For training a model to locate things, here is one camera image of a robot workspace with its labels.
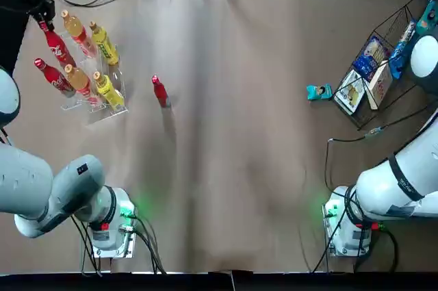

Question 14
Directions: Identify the white and yellow snack packet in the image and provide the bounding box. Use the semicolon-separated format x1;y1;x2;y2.
333;68;367;116

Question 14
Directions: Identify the blue snack bag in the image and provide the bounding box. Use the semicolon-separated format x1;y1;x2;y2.
352;36;391;83

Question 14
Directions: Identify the black wire basket shelf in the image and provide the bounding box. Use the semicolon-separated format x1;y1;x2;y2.
332;0;434;131

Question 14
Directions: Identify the red cola bottle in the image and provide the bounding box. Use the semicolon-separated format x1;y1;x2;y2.
37;19;78;69
34;58;77;99
151;74;171;109

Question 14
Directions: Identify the long blue biscuit packet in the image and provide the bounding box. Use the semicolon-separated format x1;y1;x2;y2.
388;18;417;80

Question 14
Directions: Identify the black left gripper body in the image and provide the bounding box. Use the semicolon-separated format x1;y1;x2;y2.
0;0;47;77

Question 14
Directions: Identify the yellow drink bottle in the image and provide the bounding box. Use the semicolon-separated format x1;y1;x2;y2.
89;21;120;66
92;71;126;111

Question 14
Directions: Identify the clear acrylic bottle shelf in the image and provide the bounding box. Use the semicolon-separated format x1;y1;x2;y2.
60;29;129;124

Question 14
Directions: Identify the orange tea bottle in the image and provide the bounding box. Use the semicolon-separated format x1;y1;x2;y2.
64;64;99;103
60;10;99;58

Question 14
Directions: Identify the white cardboard box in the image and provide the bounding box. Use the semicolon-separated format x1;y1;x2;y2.
366;60;394;111

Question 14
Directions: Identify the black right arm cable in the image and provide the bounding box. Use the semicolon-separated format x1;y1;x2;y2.
324;125;389;203

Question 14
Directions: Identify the teal chips packet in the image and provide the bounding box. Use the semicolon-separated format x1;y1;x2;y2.
306;84;333;102
420;0;438;34

